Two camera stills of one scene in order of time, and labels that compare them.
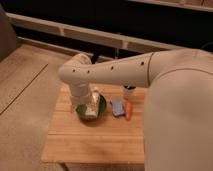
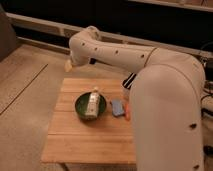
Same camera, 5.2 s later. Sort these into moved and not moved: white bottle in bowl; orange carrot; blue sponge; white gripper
Moved: white gripper
Not moved: blue sponge; orange carrot; white bottle in bowl
